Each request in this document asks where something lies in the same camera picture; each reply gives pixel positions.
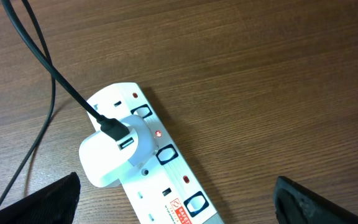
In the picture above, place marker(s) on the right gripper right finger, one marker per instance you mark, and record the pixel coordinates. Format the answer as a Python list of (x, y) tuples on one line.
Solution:
[(295, 204)]

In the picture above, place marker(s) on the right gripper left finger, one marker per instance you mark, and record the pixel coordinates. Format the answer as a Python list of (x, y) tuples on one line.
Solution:
[(53, 204)]

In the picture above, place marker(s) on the white USB charger plug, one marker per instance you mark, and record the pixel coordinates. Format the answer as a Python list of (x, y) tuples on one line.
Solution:
[(106, 161)]

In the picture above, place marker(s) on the white power strip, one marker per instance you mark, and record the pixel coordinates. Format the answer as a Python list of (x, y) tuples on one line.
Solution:
[(164, 190)]

